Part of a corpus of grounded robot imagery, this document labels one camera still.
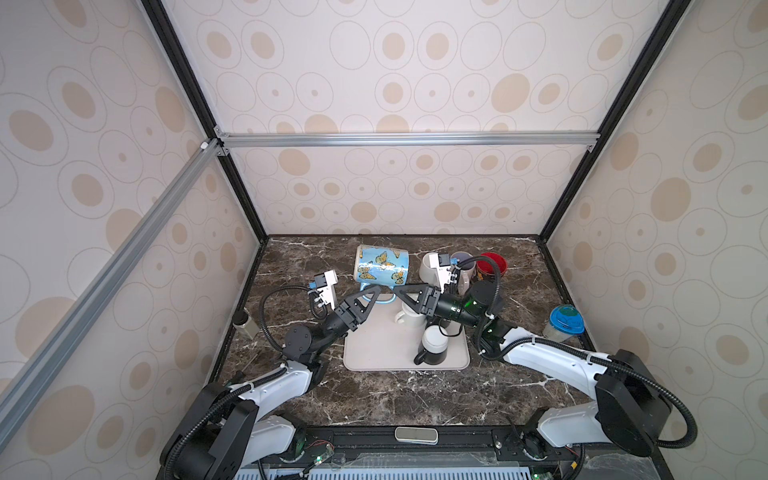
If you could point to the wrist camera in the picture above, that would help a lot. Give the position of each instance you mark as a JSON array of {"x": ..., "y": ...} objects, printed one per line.
[
  {"x": 445, "y": 271},
  {"x": 322, "y": 290}
]

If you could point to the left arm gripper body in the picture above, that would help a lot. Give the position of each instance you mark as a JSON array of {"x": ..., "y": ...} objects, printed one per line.
[{"x": 339, "y": 323}]

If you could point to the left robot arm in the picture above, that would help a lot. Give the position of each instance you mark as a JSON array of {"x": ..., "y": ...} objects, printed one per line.
[{"x": 229, "y": 427}]

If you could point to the plain white mug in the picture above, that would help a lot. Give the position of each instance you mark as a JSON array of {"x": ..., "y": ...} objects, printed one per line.
[{"x": 406, "y": 317}]

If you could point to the diagonal aluminium rail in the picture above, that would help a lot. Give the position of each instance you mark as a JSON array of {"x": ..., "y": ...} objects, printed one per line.
[{"x": 53, "y": 354}]

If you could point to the grey oval base badge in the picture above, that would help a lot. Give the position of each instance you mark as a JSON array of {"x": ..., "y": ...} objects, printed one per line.
[{"x": 416, "y": 435}]

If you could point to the beige plastic tray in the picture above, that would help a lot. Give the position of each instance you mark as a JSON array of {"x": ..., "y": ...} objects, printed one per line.
[{"x": 380, "y": 345}]

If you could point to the black skull mug red inside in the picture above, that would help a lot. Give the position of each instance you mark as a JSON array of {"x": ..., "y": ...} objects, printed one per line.
[{"x": 490, "y": 267}]

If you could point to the blue butterfly mug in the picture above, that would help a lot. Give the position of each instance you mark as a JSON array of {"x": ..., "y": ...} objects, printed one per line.
[{"x": 382, "y": 266}]

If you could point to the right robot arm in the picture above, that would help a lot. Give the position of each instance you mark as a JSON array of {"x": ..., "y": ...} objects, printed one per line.
[{"x": 627, "y": 407}]

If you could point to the small glass jar dark lid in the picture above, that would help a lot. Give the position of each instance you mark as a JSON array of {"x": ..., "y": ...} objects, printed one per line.
[{"x": 245, "y": 325}]

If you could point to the black corner frame post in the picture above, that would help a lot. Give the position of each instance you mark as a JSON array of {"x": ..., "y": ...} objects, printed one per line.
[{"x": 651, "y": 51}]

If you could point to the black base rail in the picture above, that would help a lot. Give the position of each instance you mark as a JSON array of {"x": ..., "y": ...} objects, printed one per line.
[{"x": 462, "y": 452}]

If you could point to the cup with blue lid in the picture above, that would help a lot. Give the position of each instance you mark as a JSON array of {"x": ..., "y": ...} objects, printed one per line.
[{"x": 565, "y": 321}]

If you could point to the pink iridescent mug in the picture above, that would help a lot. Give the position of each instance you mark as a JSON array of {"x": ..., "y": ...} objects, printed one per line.
[{"x": 466, "y": 270}]

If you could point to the black left corner post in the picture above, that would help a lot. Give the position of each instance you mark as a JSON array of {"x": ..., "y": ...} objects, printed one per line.
[{"x": 160, "y": 22}]

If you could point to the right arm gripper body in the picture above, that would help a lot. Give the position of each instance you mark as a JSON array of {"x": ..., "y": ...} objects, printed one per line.
[{"x": 438, "y": 306}]

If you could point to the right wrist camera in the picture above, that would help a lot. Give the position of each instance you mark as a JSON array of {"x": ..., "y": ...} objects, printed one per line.
[{"x": 445, "y": 271}]

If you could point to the black and white mug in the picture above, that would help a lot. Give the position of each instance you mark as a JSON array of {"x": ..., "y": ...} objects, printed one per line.
[{"x": 433, "y": 347}]

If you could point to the black mug white rim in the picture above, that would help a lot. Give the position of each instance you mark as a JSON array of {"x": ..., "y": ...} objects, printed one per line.
[{"x": 450, "y": 329}]

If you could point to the horizontal aluminium rail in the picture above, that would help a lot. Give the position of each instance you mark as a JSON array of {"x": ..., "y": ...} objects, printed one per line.
[{"x": 408, "y": 139}]

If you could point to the white ribbed mug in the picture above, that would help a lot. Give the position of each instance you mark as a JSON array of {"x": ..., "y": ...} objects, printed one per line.
[{"x": 428, "y": 268}]

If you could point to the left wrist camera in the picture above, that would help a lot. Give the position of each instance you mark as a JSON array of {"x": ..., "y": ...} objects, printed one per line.
[{"x": 322, "y": 290}]

